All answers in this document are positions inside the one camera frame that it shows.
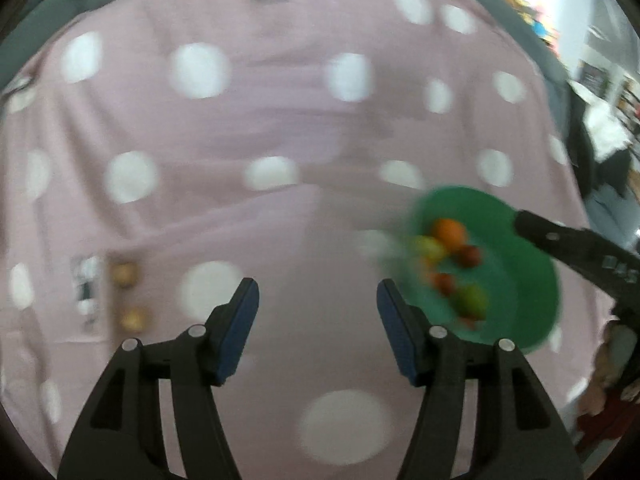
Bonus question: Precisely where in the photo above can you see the red garment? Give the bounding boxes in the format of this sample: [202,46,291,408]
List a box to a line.
[574,389,640,453]

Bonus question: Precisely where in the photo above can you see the beige longan with stem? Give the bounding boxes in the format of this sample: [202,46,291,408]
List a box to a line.
[110,263,139,289]

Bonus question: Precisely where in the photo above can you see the pink polka dot blanket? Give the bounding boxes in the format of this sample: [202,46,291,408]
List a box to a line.
[0,0,603,477]

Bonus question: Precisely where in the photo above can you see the dark cloth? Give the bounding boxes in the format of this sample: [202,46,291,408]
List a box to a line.
[569,89,633,201]

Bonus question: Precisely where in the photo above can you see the large orange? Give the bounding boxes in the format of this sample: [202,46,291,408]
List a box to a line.
[432,218,469,251]

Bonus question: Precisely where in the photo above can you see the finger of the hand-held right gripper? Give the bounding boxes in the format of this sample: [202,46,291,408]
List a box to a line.
[514,209,607,274]

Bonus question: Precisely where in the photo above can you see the person's right hand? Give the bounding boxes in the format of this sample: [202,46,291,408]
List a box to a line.
[579,321,620,417]

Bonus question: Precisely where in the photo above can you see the white cloth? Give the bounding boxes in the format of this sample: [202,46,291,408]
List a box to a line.
[584,100,632,162]

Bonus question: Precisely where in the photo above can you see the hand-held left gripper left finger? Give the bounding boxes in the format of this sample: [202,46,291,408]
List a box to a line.
[57,277,261,480]

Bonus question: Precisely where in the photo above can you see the small green mango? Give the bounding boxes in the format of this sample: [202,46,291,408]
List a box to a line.
[454,285,489,321]

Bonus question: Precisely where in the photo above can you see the red tomato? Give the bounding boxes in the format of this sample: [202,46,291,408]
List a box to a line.
[432,272,457,297]
[457,244,484,269]

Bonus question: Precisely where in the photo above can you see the large yellow-green mango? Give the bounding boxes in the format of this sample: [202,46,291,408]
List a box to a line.
[412,236,448,263]

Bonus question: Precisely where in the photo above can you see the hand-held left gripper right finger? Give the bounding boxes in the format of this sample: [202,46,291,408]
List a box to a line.
[376,279,585,480]

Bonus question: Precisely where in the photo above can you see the colourful toys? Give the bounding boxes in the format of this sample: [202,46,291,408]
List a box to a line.
[500,0,559,47]

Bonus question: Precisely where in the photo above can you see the green plastic bowl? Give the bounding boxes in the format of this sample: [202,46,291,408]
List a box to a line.
[407,185,561,352]

